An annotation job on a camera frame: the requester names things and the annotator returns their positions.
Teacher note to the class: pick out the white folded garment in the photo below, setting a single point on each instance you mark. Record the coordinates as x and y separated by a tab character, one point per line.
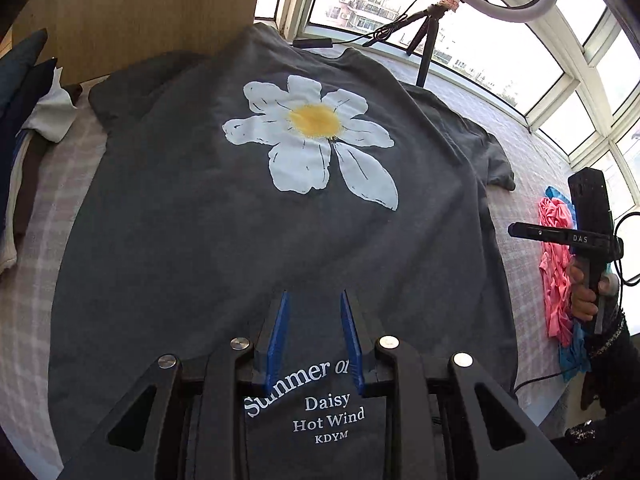
52	115

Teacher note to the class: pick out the white window frame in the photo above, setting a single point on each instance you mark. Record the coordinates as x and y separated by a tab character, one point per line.
560	55

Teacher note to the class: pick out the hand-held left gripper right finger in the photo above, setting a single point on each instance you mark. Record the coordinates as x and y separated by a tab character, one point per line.
350	345

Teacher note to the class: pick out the light blue garment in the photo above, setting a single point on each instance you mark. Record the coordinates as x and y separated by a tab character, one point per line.
570	355

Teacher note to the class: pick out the wooden board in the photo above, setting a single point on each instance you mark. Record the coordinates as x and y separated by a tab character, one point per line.
150	5

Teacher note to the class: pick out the dark grey folded garment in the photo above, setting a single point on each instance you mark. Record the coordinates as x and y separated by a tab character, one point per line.
22	60

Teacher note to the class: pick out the black tripod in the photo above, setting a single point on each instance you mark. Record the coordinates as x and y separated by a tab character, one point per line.
426	55

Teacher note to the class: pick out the pink garment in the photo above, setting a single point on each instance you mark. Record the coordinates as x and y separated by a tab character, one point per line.
555	270

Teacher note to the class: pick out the person's black sweater torso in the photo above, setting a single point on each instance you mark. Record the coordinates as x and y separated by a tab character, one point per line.
600	455

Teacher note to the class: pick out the pink plaid blanket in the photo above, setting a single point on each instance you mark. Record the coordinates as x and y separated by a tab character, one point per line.
50	210

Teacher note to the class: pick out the black inline remote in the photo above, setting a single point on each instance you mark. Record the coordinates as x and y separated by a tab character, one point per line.
312	43

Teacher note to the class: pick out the cream ribbed sweater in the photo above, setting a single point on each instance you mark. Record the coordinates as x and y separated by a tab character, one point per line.
10	240

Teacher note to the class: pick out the blue striped shirt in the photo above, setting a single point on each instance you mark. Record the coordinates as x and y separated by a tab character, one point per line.
22	140

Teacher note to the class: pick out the grey daisy print T-shirt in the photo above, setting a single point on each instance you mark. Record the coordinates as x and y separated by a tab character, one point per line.
200	210

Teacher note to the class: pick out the person's right hand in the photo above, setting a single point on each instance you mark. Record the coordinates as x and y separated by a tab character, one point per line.
580	295

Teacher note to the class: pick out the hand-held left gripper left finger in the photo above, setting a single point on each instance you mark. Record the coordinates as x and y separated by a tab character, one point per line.
277	340

